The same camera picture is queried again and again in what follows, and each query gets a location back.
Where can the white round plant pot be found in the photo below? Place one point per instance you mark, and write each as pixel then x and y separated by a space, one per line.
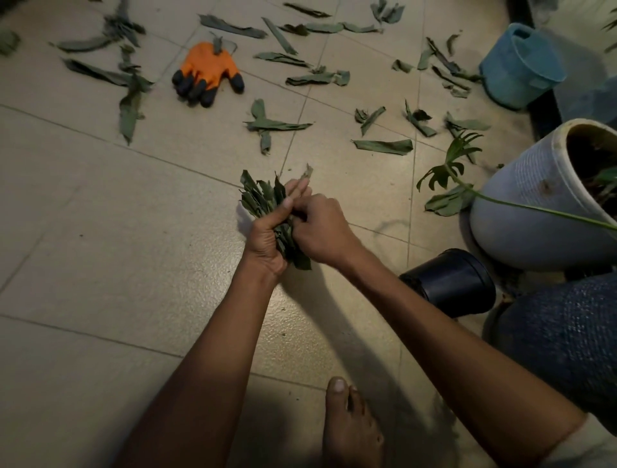
pixel 520 226

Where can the teal plastic bucket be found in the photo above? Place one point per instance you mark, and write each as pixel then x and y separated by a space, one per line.
pixel 516 72

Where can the person's right forearm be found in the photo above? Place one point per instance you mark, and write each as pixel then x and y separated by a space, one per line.
pixel 458 371

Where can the dark blue round pot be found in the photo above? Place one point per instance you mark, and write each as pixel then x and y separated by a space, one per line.
pixel 564 337

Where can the person's right hand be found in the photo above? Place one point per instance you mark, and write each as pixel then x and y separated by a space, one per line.
pixel 325 231

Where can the small black plastic pot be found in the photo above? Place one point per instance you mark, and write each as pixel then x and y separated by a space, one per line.
pixel 448 284

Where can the grey glove packaging card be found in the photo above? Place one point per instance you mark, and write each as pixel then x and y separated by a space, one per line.
pixel 226 46

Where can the person's left forearm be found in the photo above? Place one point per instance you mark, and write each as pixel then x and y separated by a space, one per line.
pixel 202 385

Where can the orange black work glove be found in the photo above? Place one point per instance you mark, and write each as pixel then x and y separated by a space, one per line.
pixel 207 67

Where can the person's grey shirt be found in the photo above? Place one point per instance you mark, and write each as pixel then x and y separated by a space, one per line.
pixel 588 448

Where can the person's left hand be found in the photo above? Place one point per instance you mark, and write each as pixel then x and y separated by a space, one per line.
pixel 260 250

